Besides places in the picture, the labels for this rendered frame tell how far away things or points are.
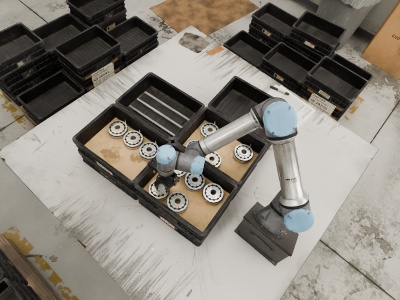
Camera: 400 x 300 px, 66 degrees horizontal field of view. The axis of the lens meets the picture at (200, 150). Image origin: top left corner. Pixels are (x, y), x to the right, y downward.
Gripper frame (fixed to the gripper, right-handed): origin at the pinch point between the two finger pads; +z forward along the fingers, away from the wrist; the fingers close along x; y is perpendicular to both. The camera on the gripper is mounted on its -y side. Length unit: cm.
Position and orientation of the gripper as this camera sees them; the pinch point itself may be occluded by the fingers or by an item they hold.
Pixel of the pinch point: (163, 185)
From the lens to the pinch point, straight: 152.4
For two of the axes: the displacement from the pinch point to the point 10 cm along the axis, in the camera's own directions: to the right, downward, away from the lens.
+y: 7.5, 6.0, -2.8
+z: -0.9, 5.1, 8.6
